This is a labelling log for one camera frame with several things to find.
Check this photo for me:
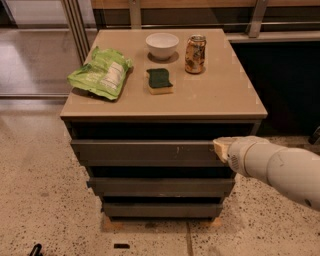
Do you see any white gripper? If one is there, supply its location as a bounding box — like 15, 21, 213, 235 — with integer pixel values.
213, 136, 268, 177

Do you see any grey top drawer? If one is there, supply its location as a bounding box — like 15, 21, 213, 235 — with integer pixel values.
71, 139, 225, 167

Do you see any grey drawer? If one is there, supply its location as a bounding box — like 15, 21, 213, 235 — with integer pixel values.
71, 139, 225, 167
88, 178, 234, 197
103, 203, 222, 218

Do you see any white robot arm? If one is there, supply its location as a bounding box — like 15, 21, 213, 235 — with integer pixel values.
213, 136, 320, 211

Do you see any grey drawer cabinet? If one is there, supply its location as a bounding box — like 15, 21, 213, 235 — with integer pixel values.
61, 29, 267, 208

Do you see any grey middle drawer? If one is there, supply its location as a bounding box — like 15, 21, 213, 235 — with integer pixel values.
88, 178, 234, 197

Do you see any grey bottom drawer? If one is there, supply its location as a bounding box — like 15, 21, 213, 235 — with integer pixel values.
103, 203, 222, 218

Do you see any green yellow sponge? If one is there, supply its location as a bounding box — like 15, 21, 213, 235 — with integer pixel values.
147, 68, 173, 95

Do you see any orange drink can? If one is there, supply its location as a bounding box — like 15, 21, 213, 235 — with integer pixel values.
185, 35, 206, 74

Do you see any white bowl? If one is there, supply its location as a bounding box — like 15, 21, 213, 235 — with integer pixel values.
146, 33, 179, 60

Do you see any green chip bag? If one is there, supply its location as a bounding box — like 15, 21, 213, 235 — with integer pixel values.
67, 47, 133, 100

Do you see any black floor marker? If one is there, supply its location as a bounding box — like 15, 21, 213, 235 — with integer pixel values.
114, 243, 130, 249

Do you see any black object bottom left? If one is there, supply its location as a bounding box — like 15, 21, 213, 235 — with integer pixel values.
29, 244, 43, 256

